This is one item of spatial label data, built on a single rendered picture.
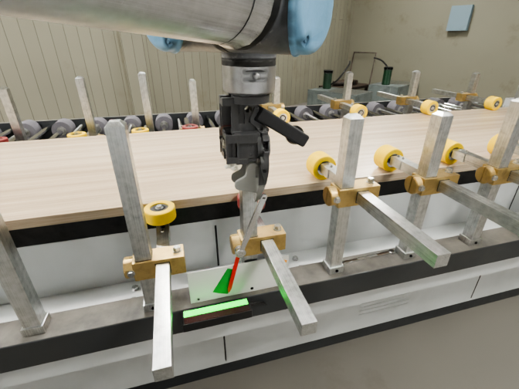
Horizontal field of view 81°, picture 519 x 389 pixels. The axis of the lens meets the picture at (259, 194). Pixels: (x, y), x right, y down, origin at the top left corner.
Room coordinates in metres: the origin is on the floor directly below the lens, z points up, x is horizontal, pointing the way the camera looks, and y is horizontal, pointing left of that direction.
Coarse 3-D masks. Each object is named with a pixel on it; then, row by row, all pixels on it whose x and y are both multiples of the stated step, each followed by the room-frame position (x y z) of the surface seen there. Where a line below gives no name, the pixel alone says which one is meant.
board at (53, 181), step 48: (0, 144) 1.25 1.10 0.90; (48, 144) 1.25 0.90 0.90; (96, 144) 1.25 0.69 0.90; (144, 144) 1.25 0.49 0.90; (192, 144) 1.25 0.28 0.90; (288, 144) 1.25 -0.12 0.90; (336, 144) 1.25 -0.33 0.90; (384, 144) 1.25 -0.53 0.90; (480, 144) 1.25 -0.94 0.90; (0, 192) 0.80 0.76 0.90; (48, 192) 0.80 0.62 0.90; (96, 192) 0.80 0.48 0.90; (144, 192) 0.80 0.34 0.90; (192, 192) 0.80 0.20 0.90; (288, 192) 0.84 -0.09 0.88
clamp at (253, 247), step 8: (240, 232) 0.63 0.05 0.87; (264, 232) 0.63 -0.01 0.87; (272, 232) 0.63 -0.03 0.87; (280, 232) 0.63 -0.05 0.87; (232, 240) 0.61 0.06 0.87; (240, 240) 0.60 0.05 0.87; (256, 240) 0.61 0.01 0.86; (280, 240) 0.63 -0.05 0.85; (232, 248) 0.60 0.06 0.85; (248, 248) 0.60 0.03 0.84; (256, 248) 0.61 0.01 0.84; (280, 248) 0.63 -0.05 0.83
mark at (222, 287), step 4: (228, 272) 0.59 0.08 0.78; (224, 276) 0.59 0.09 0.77; (228, 276) 0.59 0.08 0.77; (220, 280) 0.58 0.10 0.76; (224, 280) 0.59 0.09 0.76; (228, 280) 0.59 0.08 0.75; (220, 284) 0.58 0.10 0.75; (224, 284) 0.59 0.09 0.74; (228, 284) 0.59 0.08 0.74; (216, 288) 0.58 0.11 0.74; (220, 288) 0.58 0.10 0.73; (224, 288) 0.59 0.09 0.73; (212, 292) 0.58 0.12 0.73; (216, 292) 0.58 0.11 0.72; (220, 292) 0.58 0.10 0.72; (224, 292) 0.59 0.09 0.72
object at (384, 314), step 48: (384, 192) 0.97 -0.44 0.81; (48, 240) 0.68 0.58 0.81; (96, 240) 0.72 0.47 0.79; (192, 240) 0.79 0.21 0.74; (288, 240) 0.87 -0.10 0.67; (0, 288) 0.64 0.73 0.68; (48, 288) 0.67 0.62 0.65; (432, 288) 1.07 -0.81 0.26; (480, 288) 1.16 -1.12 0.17; (240, 336) 0.82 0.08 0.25; (288, 336) 0.88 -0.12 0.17; (336, 336) 0.97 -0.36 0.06; (48, 384) 0.64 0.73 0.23; (96, 384) 0.68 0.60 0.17; (144, 384) 0.74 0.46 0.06
